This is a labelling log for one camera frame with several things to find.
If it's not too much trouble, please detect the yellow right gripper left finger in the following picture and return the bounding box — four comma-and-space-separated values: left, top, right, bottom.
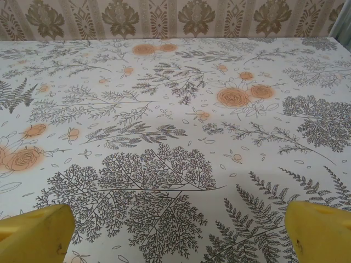
0, 204, 76, 263

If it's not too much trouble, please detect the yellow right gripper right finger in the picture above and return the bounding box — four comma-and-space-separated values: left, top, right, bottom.
285, 201, 351, 263

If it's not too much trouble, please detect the floral patterned table cover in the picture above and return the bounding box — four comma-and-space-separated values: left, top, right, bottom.
0, 37, 351, 263

